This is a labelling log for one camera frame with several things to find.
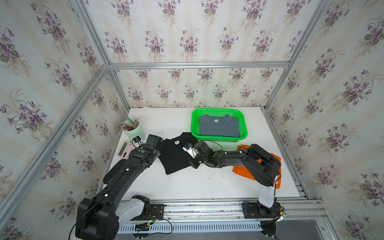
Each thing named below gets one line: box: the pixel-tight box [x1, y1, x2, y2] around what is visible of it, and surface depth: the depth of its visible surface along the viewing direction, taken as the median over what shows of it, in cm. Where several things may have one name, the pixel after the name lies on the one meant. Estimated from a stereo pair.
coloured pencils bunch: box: [120, 116, 139, 131], surface depth 95 cm
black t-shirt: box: [158, 132, 197, 175], surface depth 90 cm
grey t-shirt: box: [198, 114, 241, 138], surface depth 109 cm
